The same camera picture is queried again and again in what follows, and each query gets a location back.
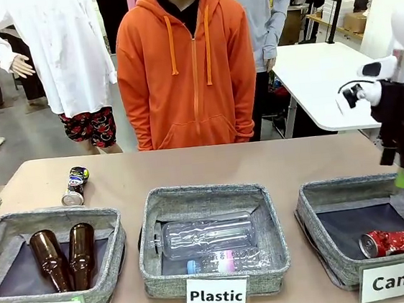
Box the crushed red can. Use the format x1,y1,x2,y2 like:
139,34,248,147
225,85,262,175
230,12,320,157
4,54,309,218
357,226,404,261

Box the brown glass bottle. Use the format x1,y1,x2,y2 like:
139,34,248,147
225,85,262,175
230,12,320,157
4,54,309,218
27,227,73,296
64,221,101,292

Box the person's left forearm orange sleeve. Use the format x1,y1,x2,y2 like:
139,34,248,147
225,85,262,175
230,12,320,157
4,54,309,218
229,69,265,143

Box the person's right forearm orange sleeve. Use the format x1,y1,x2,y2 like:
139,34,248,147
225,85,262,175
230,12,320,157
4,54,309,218
118,81,157,154

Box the grey fabric basket can sign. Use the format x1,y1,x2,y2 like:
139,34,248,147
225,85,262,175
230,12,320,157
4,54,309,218
290,170,404,297

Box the dark printed drink can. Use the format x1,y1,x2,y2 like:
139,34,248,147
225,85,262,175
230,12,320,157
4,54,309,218
58,165,93,208

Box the white sign reading Can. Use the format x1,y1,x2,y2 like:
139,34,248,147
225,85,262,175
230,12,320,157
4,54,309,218
356,261,404,303

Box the grey fabric basket bottle sign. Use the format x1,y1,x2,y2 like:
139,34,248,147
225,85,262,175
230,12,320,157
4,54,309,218
0,199,134,303

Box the grey fabric basket plastic sign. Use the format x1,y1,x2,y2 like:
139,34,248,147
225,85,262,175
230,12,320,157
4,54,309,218
130,174,295,303

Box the white round-cornered table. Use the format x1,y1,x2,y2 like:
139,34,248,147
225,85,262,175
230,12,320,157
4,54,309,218
269,35,383,140

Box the cardboard box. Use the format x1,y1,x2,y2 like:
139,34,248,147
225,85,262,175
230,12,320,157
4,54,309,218
341,10,369,35

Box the wooden shelf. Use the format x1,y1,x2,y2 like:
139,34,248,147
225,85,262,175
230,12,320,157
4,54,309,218
305,7,364,45

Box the black red floral shorts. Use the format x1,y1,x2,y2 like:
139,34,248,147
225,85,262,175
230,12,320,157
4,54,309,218
58,105,119,153

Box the black metal pole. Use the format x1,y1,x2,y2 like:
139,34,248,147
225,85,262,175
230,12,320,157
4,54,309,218
321,0,352,45

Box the pale mannequin hand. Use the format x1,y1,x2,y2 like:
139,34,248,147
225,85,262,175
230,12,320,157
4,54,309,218
7,52,38,81

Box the white shirt on mannequin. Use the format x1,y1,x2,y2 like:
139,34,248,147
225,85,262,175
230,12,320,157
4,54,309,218
0,0,121,127

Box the light blue shirt mannequin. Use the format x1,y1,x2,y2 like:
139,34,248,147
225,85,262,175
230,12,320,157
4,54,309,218
213,0,299,78

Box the crushed plastic bottle pink label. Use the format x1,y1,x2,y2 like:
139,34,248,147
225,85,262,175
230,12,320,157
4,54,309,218
185,244,272,277

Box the large clear plastic bottle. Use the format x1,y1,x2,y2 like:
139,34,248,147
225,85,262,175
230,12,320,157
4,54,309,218
147,209,260,265

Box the person in orange hoodie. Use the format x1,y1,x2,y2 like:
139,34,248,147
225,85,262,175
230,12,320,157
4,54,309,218
108,0,265,156

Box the white sign reading Plastic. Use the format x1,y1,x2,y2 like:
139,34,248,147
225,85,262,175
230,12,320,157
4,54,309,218
182,272,250,303

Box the dark hanging garment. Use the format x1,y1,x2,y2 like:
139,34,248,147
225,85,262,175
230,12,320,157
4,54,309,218
93,0,134,57

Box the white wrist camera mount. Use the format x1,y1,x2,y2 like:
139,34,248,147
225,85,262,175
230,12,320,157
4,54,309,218
334,80,386,115

